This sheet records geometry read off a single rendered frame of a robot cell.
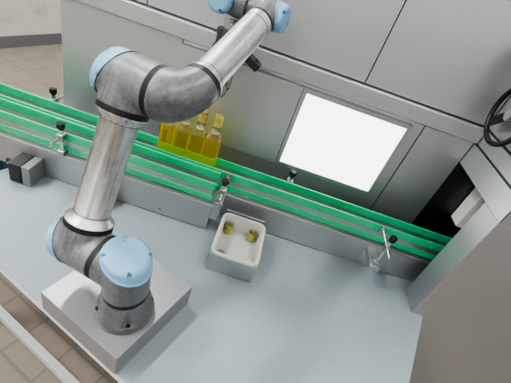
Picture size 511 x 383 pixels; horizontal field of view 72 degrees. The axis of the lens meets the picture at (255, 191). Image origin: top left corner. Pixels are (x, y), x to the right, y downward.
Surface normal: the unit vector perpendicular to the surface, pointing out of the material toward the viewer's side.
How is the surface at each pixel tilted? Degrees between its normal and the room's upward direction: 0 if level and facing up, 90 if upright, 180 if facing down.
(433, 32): 90
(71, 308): 2
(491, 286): 90
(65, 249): 69
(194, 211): 90
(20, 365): 0
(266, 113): 90
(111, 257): 6
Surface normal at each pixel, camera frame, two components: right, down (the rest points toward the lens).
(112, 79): -0.29, 0.15
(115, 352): 0.25, -0.76
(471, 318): -0.15, 0.56
